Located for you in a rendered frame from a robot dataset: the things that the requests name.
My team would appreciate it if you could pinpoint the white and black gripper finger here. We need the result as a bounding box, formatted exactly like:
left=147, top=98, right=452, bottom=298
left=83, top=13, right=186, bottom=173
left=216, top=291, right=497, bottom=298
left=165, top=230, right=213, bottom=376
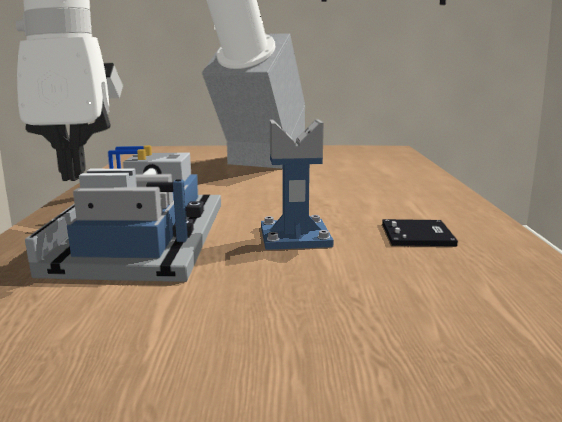
left=26, top=124, right=69, bottom=181
left=66, top=100, right=111, bottom=181

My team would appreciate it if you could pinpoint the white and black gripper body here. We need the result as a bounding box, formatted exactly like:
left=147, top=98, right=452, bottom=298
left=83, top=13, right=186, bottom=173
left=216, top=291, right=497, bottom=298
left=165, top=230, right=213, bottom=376
left=17, top=33, right=109, bottom=125

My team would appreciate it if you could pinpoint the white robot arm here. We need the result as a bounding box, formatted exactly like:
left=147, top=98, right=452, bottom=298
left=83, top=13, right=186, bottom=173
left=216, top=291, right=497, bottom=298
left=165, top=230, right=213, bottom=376
left=16, top=0, right=275, bottom=98

